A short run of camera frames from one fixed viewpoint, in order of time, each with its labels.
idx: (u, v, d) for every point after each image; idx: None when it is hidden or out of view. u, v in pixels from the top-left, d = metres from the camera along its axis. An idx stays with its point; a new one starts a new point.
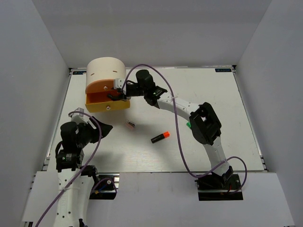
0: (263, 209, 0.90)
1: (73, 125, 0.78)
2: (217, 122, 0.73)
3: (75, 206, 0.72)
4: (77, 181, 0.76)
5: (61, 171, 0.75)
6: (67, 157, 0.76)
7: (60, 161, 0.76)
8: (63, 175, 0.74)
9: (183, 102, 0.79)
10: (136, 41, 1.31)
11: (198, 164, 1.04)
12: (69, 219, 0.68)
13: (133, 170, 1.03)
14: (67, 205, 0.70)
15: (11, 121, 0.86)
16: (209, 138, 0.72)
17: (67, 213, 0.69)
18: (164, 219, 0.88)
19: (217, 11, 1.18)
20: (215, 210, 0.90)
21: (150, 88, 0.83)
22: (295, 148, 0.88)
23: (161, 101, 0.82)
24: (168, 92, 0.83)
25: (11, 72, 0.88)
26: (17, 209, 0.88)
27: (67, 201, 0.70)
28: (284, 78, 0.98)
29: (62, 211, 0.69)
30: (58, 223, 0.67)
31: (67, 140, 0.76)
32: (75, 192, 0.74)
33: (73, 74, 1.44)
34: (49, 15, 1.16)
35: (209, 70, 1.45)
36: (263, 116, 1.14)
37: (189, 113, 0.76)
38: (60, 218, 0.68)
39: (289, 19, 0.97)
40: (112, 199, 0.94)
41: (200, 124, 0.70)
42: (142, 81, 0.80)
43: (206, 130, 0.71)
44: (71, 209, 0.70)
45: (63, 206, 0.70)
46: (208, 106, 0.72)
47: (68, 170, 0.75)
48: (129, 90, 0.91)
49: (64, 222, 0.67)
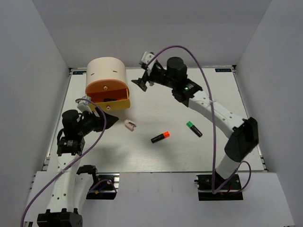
0: (262, 208, 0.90)
1: (75, 113, 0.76)
2: (256, 140, 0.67)
3: (71, 192, 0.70)
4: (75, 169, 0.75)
5: (61, 155, 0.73)
6: (68, 143, 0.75)
7: (61, 145, 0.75)
8: (63, 159, 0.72)
9: (223, 110, 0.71)
10: (136, 40, 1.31)
11: (198, 164, 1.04)
12: (64, 201, 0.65)
13: (133, 170, 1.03)
14: (64, 187, 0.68)
15: (11, 121, 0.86)
16: (245, 155, 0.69)
17: (63, 196, 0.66)
18: (164, 219, 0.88)
19: (217, 11, 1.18)
20: (214, 210, 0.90)
21: (182, 81, 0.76)
22: (295, 148, 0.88)
23: (194, 101, 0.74)
24: (202, 91, 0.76)
25: (11, 72, 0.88)
26: (17, 209, 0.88)
27: (64, 184, 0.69)
28: (284, 78, 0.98)
29: (57, 192, 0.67)
30: (52, 205, 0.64)
31: (69, 126, 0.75)
32: (73, 178, 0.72)
33: (73, 74, 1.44)
34: (49, 15, 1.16)
35: (209, 70, 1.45)
36: (263, 116, 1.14)
37: (231, 127, 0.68)
38: (55, 199, 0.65)
39: (289, 19, 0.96)
40: (112, 199, 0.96)
41: (241, 142, 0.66)
42: (175, 72, 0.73)
43: (244, 148, 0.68)
44: (67, 192, 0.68)
45: (59, 188, 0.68)
46: (254, 123, 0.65)
47: (68, 154, 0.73)
48: (156, 78, 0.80)
49: (57, 203, 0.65)
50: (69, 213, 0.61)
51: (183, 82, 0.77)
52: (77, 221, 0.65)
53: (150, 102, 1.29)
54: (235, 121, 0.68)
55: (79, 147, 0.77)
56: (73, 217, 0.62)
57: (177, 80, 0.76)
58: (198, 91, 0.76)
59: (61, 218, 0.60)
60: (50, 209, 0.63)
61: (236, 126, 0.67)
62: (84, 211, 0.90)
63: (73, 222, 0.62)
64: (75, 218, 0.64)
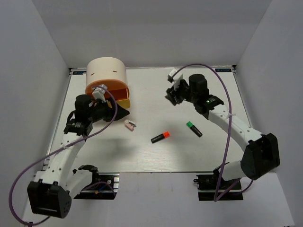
0: (262, 208, 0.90)
1: (88, 98, 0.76)
2: (275, 160, 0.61)
3: (66, 170, 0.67)
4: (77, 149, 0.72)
5: (67, 133, 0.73)
6: (76, 125, 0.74)
7: (69, 126, 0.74)
8: (67, 136, 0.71)
9: (241, 124, 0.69)
10: (136, 40, 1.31)
11: (198, 164, 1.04)
12: (57, 175, 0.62)
13: (133, 170, 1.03)
14: (61, 162, 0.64)
15: (12, 121, 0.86)
16: (261, 174, 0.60)
17: (58, 170, 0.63)
18: (164, 219, 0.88)
19: (217, 11, 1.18)
20: (214, 211, 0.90)
21: (203, 95, 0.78)
22: (295, 148, 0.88)
23: (213, 113, 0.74)
24: (223, 105, 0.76)
25: (11, 72, 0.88)
26: (17, 209, 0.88)
27: (62, 159, 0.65)
28: (284, 77, 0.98)
29: (54, 165, 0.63)
30: (46, 176, 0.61)
31: (80, 109, 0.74)
32: (72, 158, 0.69)
33: (73, 74, 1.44)
34: (49, 15, 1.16)
35: (208, 70, 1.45)
36: (263, 116, 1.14)
37: (247, 140, 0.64)
38: (49, 171, 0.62)
39: (289, 19, 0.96)
40: (112, 199, 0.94)
41: (257, 156, 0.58)
42: (195, 85, 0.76)
43: (261, 165, 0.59)
44: (63, 167, 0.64)
45: (57, 161, 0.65)
46: (274, 139, 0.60)
47: (74, 134, 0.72)
48: (182, 93, 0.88)
49: (51, 175, 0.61)
50: (60, 187, 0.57)
51: (205, 96, 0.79)
52: (66, 201, 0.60)
53: (150, 102, 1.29)
54: (252, 134, 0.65)
55: (85, 131, 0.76)
56: (63, 193, 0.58)
57: (198, 93, 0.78)
58: (219, 105, 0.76)
59: (51, 188, 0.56)
60: (42, 179, 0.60)
61: (253, 140, 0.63)
62: (84, 211, 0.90)
63: (62, 198, 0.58)
64: (65, 196, 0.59)
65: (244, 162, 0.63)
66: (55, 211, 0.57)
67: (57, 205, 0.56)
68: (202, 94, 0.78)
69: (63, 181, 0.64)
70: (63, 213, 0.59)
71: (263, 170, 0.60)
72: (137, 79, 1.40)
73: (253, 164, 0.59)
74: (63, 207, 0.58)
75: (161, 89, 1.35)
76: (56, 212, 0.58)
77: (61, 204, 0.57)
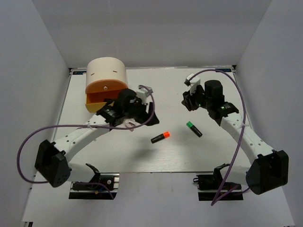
0: (262, 208, 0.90)
1: (131, 94, 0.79)
2: (283, 178, 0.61)
3: (79, 146, 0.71)
4: (98, 133, 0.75)
5: (98, 115, 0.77)
6: (109, 113, 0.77)
7: (103, 110, 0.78)
8: (96, 117, 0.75)
9: (254, 137, 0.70)
10: (136, 40, 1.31)
11: (198, 164, 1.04)
12: (69, 146, 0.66)
13: (134, 169, 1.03)
14: (78, 137, 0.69)
15: (12, 121, 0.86)
16: (265, 190, 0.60)
17: (71, 142, 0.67)
18: (164, 219, 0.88)
19: (217, 11, 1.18)
20: (214, 211, 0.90)
21: (218, 100, 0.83)
22: (295, 148, 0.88)
23: (227, 120, 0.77)
24: (238, 113, 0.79)
25: (11, 72, 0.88)
26: (17, 208, 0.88)
27: (81, 135, 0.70)
28: (284, 77, 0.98)
29: (72, 137, 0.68)
30: (60, 141, 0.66)
31: (122, 100, 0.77)
32: (89, 138, 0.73)
33: (73, 74, 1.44)
34: (49, 15, 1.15)
35: (208, 70, 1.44)
36: (263, 116, 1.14)
37: (256, 154, 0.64)
38: (65, 139, 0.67)
39: (289, 20, 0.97)
40: (112, 199, 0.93)
41: (264, 172, 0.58)
42: (210, 89, 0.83)
43: (267, 181, 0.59)
44: (76, 143, 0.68)
45: (75, 135, 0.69)
46: (285, 158, 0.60)
47: (102, 119, 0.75)
48: (197, 98, 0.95)
49: (64, 143, 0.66)
50: (64, 159, 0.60)
51: (220, 102, 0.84)
52: (62, 175, 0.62)
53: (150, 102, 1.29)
54: (262, 148, 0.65)
55: (114, 122, 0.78)
56: (65, 164, 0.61)
57: (213, 99, 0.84)
58: (233, 112, 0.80)
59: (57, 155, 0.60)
60: (56, 143, 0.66)
61: (263, 154, 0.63)
62: (84, 211, 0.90)
63: (61, 170, 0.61)
64: (65, 170, 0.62)
65: (250, 174, 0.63)
66: (49, 177, 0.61)
67: (53, 173, 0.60)
68: (217, 100, 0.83)
69: (70, 155, 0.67)
70: (56, 183, 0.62)
71: (269, 186, 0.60)
72: (137, 79, 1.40)
73: (259, 179, 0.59)
74: (58, 177, 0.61)
75: (161, 89, 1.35)
76: (49, 179, 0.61)
77: (59, 173, 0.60)
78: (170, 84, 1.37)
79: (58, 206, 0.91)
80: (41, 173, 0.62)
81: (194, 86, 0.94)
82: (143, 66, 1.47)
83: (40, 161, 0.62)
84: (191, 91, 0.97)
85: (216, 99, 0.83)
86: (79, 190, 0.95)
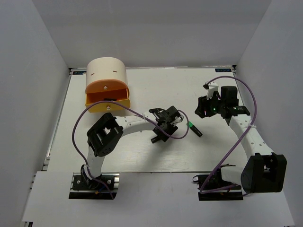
0: (262, 208, 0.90)
1: (179, 113, 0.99)
2: (278, 183, 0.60)
3: (129, 130, 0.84)
4: (147, 126, 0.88)
5: (151, 113, 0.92)
6: (159, 114, 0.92)
7: (156, 110, 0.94)
8: (150, 115, 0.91)
9: (257, 137, 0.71)
10: (136, 41, 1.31)
11: (198, 164, 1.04)
12: (125, 125, 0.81)
13: (133, 170, 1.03)
14: (134, 121, 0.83)
15: (11, 121, 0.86)
16: (255, 191, 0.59)
17: (127, 123, 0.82)
18: (164, 218, 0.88)
19: (217, 12, 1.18)
20: (214, 211, 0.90)
21: (232, 102, 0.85)
22: (295, 148, 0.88)
23: (235, 119, 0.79)
24: (248, 116, 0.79)
25: (11, 73, 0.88)
26: (17, 209, 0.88)
27: (137, 119, 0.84)
28: (284, 78, 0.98)
29: (129, 119, 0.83)
30: (120, 118, 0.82)
31: (172, 112, 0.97)
32: (140, 126, 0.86)
33: (73, 74, 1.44)
34: (49, 15, 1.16)
35: (208, 70, 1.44)
36: (263, 115, 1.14)
37: (254, 152, 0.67)
38: (123, 119, 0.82)
39: (289, 20, 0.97)
40: (112, 199, 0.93)
41: (258, 170, 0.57)
42: (225, 91, 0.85)
43: (259, 181, 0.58)
44: (132, 125, 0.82)
45: (132, 118, 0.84)
46: (284, 161, 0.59)
47: (154, 117, 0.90)
48: (212, 103, 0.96)
49: (123, 121, 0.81)
50: (120, 134, 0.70)
51: (233, 104, 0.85)
52: (107, 148, 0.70)
53: (150, 102, 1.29)
54: (261, 148, 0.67)
55: (160, 122, 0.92)
56: (116, 139, 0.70)
57: (227, 100, 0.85)
58: (244, 114, 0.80)
59: (115, 128, 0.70)
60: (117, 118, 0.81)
61: (260, 152, 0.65)
62: (85, 211, 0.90)
63: (111, 142, 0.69)
64: (112, 144, 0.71)
65: (245, 173, 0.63)
66: (98, 144, 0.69)
67: (105, 142, 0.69)
68: (230, 102, 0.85)
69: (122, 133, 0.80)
70: (100, 153, 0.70)
71: (261, 187, 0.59)
72: (137, 79, 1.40)
73: (252, 176, 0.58)
74: (104, 148, 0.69)
75: (162, 89, 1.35)
76: (97, 147, 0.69)
77: (109, 144, 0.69)
78: (170, 84, 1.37)
79: (57, 206, 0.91)
80: (93, 138, 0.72)
81: (211, 91, 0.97)
82: (143, 67, 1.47)
83: (97, 127, 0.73)
84: (208, 95, 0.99)
85: (229, 100, 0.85)
86: (79, 190, 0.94)
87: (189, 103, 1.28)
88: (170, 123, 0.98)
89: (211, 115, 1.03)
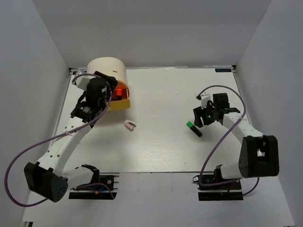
0: (262, 208, 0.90)
1: (100, 83, 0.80)
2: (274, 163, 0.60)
3: (64, 158, 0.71)
4: (81, 134, 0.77)
5: (73, 117, 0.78)
6: (84, 109, 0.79)
7: (78, 109, 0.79)
8: (72, 121, 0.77)
9: (247, 125, 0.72)
10: (136, 40, 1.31)
11: (198, 164, 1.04)
12: (54, 161, 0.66)
13: (133, 170, 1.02)
14: (60, 149, 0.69)
15: (11, 121, 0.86)
16: (253, 171, 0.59)
17: (56, 156, 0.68)
18: (164, 219, 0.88)
19: (217, 12, 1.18)
20: (215, 210, 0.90)
21: (221, 104, 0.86)
22: (295, 148, 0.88)
23: (227, 117, 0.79)
24: (239, 113, 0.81)
25: (11, 73, 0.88)
26: (18, 209, 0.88)
27: (62, 145, 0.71)
28: (283, 78, 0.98)
29: (53, 151, 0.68)
30: (44, 158, 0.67)
31: (97, 82, 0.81)
32: (73, 143, 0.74)
33: (73, 74, 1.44)
34: (49, 15, 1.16)
35: (209, 70, 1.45)
36: (262, 115, 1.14)
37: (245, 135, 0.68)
38: (48, 155, 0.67)
39: (289, 20, 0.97)
40: (112, 199, 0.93)
41: (251, 149, 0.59)
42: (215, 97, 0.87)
43: (254, 162, 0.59)
44: (61, 153, 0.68)
45: (56, 147, 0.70)
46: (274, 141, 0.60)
47: (80, 119, 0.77)
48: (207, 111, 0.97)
49: (49, 160, 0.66)
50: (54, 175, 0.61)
51: (224, 105, 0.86)
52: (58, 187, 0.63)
53: (150, 103, 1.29)
54: (253, 133, 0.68)
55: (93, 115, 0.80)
56: (57, 181, 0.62)
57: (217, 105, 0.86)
58: (235, 111, 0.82)
59: (46, 175, 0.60)
60: (40, 163, 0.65)
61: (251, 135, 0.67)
62: (84, 211, 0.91)
63: (55, 185, 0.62)
64: (59, 183, 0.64)
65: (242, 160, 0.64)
66: (47, 196, 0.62)
67: (50, 191, 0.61)
68: (220, 104, 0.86)
69: (61, 164, 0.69)
70: (57, 197, 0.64)
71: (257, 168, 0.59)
72: (137, 79, 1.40)
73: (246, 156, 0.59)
74: (56, 192, 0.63)
75: (161, 89, 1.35)
76: (49, 196, 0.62)
77: (55, 189, 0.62)
78: (170, 85, 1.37)
79: (57, 206, 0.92)
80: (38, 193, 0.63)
81: (205, 101, 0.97)
82: (143, 67, 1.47)
83: (31, 185, 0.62)
84: (202, 106, 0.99)
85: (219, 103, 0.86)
86: (79, 190, 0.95)
87: (189, 103, 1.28)
88: (103, 96, 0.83)
89: (209, 123, 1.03)
